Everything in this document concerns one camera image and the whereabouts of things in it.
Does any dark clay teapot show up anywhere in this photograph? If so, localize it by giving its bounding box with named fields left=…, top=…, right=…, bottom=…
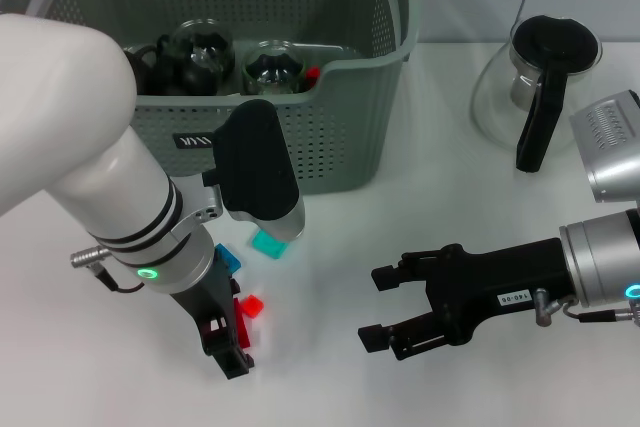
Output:
left=122, top=45, right=154, bottom=97

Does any teal square toy block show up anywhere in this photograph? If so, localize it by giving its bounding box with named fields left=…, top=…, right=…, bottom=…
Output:
left=250, top=229, right=291, bottom=261

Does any right gripper cable silver plug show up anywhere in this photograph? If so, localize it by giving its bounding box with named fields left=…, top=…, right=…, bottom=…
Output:
left=533, top=288, right=640, bottom=327

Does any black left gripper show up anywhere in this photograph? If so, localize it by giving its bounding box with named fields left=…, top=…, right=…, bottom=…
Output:
left=171, top=253, right=256, bottom=381

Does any left wrist camera housing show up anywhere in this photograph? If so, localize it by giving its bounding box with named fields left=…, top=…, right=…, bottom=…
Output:
left=202, top=99, right=306, bottom=243

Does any glass teapot with black handle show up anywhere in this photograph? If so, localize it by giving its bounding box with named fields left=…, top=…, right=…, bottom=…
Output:
left=470, top=15, right=604, bottom=173

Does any grey-green perforated storage bin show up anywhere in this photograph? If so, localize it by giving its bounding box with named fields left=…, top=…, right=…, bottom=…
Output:
left=0, top=0, right=420, bottom=197

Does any dark red long toy block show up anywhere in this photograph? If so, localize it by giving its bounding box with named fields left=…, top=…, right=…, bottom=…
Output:
left=232, top=296, right=254, bottom=351

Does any blue square toy block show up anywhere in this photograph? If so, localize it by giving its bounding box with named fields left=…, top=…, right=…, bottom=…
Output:
left=215, top=242, right=242, bottom=276

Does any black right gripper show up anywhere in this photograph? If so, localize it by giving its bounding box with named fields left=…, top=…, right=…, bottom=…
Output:
left=357, top=238, right=574, bottom=362

